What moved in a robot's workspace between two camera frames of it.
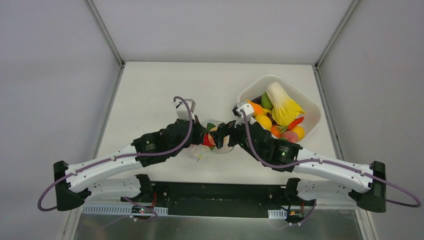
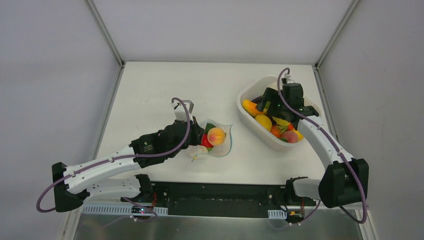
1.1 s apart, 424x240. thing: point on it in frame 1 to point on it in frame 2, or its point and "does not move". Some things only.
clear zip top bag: x=199 y=151 does not move
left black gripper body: x=199 y=133 does not move
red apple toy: x=206 y=141 does not move
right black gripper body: x=232 y=134 to x=269 y=104
